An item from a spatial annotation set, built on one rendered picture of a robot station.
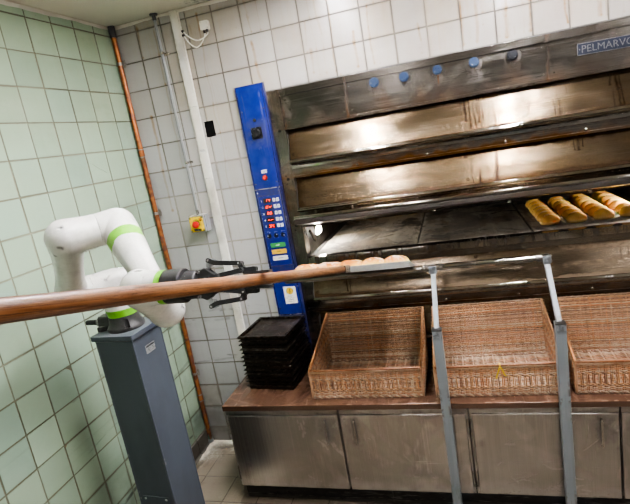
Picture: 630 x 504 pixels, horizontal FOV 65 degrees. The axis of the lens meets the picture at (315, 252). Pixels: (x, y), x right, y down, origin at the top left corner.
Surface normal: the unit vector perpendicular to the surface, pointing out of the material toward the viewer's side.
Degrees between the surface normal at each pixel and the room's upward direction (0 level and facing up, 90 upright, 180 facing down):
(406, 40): 90
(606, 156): 70
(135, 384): 90
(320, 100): 91
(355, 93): 90
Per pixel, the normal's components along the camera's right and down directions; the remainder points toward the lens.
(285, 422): -0.25, 0.26
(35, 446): 0.95, -0.11
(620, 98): -0.29, -0.09
